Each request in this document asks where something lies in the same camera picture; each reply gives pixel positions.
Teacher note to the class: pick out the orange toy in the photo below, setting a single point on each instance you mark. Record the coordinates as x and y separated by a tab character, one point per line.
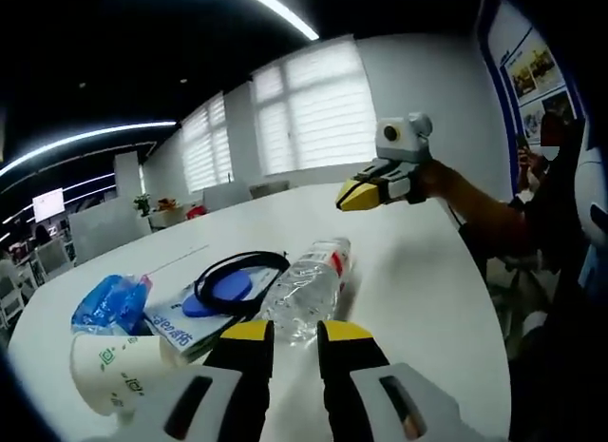
167	203

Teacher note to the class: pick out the white chest-worn device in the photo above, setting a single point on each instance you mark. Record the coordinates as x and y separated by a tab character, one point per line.
596	195

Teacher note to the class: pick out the long ceiling strip light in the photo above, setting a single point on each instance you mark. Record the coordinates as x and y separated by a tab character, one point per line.
280	9

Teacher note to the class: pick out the person's right hand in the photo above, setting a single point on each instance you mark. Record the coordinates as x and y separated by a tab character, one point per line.
439	178

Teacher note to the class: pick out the red bag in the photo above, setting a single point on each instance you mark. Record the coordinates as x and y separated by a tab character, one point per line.
195	211

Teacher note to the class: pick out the small window with blinds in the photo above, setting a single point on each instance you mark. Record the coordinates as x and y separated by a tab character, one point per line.
209	147

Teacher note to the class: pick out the clear plastic water bottle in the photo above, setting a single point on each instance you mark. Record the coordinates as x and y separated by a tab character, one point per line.
304	290

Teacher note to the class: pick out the curved ceiling strip light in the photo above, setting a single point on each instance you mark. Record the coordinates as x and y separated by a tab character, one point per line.
85	138

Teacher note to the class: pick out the white partition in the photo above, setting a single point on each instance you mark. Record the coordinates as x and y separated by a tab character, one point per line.
109	233

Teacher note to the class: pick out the large window with blinds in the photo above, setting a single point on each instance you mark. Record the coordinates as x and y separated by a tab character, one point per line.
318	109

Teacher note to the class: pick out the person's dark shirt torso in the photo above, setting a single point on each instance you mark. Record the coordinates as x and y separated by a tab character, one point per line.
560	347

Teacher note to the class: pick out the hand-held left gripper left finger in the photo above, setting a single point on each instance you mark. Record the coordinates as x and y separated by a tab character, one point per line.
242	375

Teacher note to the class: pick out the blue tissue pack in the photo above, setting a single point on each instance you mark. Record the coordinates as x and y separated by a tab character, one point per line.
109	304

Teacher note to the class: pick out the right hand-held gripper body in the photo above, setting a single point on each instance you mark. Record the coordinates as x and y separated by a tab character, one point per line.
401	138

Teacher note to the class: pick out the row of white office chairs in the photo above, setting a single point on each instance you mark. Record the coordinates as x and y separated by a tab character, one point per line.
33	271

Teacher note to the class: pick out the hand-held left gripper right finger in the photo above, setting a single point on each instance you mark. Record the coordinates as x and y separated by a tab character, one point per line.
351	380

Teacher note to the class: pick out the white printed plastic bag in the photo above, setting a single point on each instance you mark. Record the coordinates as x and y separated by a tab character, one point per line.
190	330

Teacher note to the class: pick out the blue white wall poster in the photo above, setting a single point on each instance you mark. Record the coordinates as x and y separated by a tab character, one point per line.
527	71

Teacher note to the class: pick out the white paper cup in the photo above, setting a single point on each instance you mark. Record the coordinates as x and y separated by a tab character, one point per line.
114	370

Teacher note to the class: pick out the blue round disc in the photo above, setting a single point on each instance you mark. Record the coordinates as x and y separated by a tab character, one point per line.
195	306
233	285

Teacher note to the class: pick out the potted plant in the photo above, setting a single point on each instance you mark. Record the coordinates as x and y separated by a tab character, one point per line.
142	204

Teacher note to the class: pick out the white hanging monitor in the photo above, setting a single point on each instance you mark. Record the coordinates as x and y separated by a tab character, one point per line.
47	204

